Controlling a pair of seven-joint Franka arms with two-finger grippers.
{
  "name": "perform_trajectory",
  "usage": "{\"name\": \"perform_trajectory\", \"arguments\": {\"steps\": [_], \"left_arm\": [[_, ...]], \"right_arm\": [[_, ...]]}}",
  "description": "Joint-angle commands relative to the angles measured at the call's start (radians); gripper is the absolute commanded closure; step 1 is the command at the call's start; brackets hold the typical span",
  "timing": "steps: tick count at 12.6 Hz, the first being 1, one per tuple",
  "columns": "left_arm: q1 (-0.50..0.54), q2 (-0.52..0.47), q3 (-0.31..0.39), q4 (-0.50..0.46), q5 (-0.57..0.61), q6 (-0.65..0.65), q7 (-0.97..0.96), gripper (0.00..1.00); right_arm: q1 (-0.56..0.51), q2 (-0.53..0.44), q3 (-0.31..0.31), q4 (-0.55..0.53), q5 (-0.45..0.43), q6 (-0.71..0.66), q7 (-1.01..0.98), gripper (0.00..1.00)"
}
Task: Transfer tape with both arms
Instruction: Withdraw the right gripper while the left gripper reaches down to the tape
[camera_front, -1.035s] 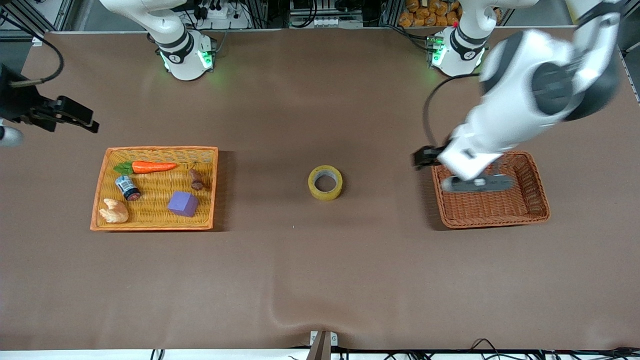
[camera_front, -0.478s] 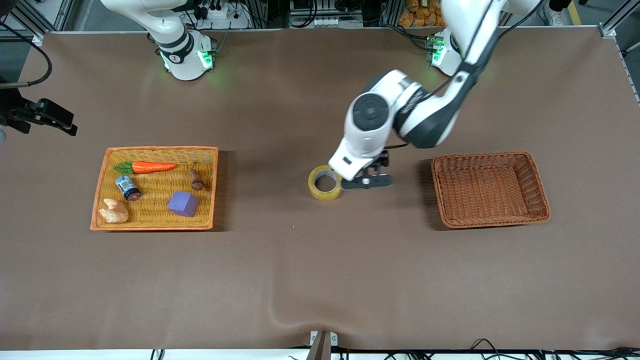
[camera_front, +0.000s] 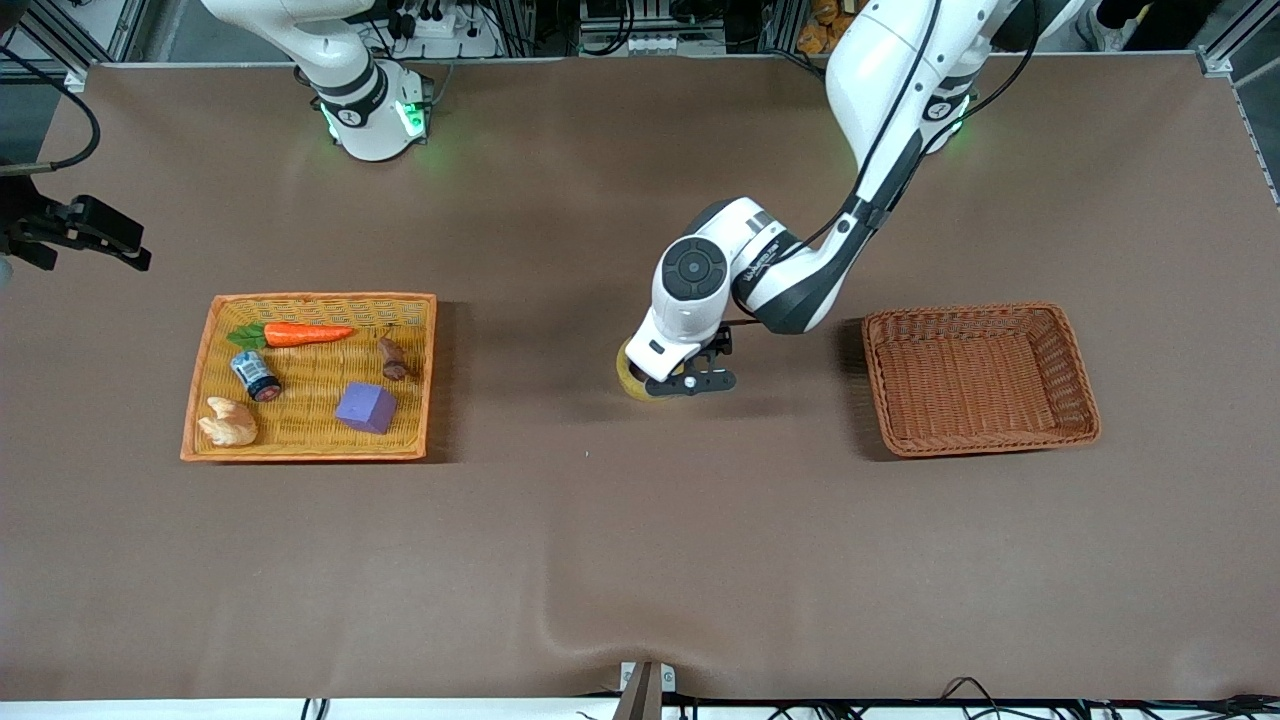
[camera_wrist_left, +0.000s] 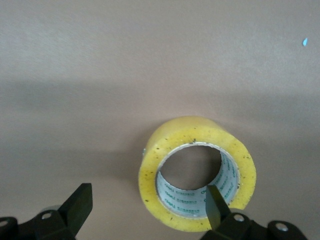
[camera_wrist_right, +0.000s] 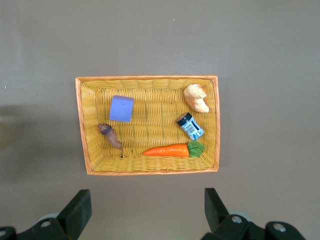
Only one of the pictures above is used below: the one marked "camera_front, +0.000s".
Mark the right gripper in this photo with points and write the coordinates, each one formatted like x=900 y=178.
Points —
x=28 y=222

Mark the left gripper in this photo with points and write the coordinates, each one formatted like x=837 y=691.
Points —
x=724 y=342

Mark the yellowish clear tape roll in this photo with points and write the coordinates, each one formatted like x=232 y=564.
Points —
x=632 y=378

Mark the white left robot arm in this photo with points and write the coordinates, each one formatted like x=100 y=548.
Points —
x=790 y=290

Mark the small blue-labelled can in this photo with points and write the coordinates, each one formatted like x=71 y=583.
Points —
x=255 y=375

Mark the tan toy croissant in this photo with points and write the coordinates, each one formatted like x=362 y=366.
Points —
x=230 y=423

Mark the orange toy carrot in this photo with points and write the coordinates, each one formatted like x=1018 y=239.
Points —
x=305 y=333

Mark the brown wicker basket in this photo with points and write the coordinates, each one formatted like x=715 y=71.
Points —
x=975 y=385

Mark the orange woven tray basket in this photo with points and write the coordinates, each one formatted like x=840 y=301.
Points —
x=310 y=440

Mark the small brown toy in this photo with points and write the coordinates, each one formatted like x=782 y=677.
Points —
x=393 y=360

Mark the purple foam cube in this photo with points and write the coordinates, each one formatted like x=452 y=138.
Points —
x=365 y=408

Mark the bag of orange buns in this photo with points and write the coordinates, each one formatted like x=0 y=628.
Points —
x=820 y=25

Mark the white power strip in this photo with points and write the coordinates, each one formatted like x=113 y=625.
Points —
x=445 y=30

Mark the aluminium frame profile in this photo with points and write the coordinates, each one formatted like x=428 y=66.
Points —
x=60 y=40
x=1235 y=45

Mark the metal table edge bracket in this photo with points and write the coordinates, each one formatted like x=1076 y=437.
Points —
x=645 y=685

